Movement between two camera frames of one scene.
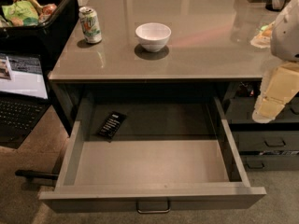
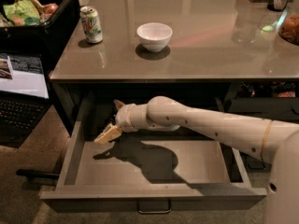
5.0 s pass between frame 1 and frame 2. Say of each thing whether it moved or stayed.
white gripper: moved
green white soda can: stayed
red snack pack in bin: stayed
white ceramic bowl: stayed
